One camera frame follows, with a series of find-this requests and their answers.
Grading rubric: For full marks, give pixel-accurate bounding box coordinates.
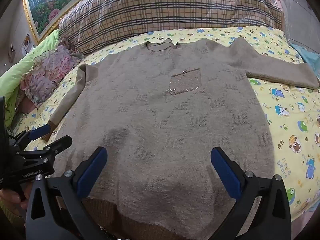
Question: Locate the gold framed floral painting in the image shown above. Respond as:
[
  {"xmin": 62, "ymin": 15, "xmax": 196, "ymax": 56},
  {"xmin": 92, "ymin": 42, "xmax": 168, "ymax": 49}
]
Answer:
[{"xmin": 22, "ymin": 0, "xmax": 112, "ymax": 44}]

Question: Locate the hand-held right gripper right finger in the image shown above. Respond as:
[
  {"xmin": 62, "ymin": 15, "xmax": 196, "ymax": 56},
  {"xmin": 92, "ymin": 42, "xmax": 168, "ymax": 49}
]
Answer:
[{"xmin": 210, "ymin": 147, "xmax": 292, "ymax": 240}]

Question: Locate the green blanket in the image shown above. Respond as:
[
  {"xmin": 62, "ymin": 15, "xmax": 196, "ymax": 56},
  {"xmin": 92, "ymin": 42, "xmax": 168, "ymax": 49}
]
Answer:
[{"xmin": 0, "ymin": 29, "xmax": 60, "ymax": 128}]

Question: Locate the light blue cloth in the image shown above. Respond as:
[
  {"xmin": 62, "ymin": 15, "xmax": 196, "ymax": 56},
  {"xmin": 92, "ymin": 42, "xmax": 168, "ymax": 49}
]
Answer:
[{"xmin": 290, "ymin": 42, "xmax": 320, "ymax": 78}]

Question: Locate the yellow cartoon printed bed sheet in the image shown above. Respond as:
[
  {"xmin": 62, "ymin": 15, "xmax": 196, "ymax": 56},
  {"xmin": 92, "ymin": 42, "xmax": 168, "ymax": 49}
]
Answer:
[{"xmin": 11, "ymin": 26, "xmax": 320, "ymax": 220}]

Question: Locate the beige knit sweater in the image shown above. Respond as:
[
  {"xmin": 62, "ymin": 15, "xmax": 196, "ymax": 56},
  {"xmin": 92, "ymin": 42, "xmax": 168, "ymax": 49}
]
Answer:
[{"xmin": 41, "ymin": 37, "xmax": 320, "ymax": 240}]

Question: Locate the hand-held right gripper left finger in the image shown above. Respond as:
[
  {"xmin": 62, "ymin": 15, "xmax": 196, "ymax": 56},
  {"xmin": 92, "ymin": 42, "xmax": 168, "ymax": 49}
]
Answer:
[{"xmin": 25, "ymin": 146, "xmax": 118, "ymax": 240}]

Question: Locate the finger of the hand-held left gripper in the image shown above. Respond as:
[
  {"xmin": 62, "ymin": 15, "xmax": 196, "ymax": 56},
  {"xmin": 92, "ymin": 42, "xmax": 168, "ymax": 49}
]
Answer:
[
  {"xmin": 10, "ymin": 124, "xmax": 52, "ymax": 153},
  {"xmin": 24, "ymin": 135, "xmax": 73, "ymax": 160}
]

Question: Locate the person's left hand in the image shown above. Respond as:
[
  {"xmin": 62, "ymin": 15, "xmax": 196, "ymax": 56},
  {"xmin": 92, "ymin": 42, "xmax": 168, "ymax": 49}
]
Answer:
[{"xmin": 0, "ymin": 184, "xmax": 33, "ymax": 218}]

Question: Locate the pink floral cloth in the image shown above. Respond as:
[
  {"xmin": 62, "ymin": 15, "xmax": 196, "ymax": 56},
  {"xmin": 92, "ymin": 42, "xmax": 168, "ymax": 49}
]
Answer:
[{"xmin": 20, "ymin": 37, "xmax": 85, "ymax": 108}]

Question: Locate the plaid quilt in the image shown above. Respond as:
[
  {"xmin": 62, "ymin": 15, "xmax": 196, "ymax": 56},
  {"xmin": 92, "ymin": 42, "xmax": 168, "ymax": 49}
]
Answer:
[{"xmin": 58, "ymin": 0, "xmax": 284, "ymax": 55}]

